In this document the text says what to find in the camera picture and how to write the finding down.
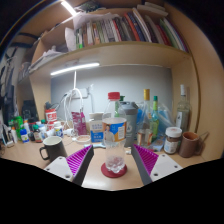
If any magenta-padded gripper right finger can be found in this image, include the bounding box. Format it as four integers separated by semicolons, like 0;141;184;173
130;143;184;186

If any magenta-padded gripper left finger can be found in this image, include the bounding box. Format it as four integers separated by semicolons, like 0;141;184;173
43;144;95;187

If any clear red-capped water bottle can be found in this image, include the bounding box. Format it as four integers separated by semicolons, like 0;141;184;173
101;91;128;174

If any black mug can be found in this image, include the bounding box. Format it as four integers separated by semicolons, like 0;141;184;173
39;135;69;163

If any brown jar white lid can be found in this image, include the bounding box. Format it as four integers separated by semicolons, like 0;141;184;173
163;126;183;155

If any brown mug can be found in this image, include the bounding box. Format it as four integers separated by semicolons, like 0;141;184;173
178;130;209;159

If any small white round dish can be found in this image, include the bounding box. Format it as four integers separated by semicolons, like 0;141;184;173
75;134;92;144

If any small dark brown bottle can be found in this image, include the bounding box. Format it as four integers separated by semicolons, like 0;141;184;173
32;124;43;144

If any pale blue hairbrush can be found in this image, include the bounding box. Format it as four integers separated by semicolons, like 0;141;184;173
83;143;105;150

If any flat round red coaster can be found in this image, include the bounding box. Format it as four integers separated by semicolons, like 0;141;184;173
100;161;128;179

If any small blue-capped white bottle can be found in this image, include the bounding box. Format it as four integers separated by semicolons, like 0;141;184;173
19;128;30;144

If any magenta snack pouch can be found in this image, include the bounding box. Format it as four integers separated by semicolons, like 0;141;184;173
70;110;88;136

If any blue plastic bag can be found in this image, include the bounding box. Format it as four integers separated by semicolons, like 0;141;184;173
156;102;177;136

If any blue and white carton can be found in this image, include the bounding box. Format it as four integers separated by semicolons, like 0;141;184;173
89;112;105;144

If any red and white can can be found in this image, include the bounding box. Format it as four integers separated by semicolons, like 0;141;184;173
44;108;58;124

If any clear white-capped glass bottle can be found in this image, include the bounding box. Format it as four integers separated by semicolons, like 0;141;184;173
174;84;192;134

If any green plastic bottle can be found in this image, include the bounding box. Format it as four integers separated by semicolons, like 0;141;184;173
14;115;24;133

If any green-capped glass bottle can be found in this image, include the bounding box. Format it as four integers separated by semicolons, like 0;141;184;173
149;95;160;143

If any clear yellow-capped bottle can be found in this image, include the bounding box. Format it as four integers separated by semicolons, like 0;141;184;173
137;88;155;148

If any white under-shelf light bar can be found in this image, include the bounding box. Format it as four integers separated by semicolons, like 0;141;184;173
49;62;101;77

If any wooden shelf unit with books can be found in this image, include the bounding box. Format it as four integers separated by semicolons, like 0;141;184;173
16;0;201;78

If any white ceiling light bar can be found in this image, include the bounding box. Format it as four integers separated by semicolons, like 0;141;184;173
60;0;78;17

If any white cable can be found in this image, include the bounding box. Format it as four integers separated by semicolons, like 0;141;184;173
61;88;84;131

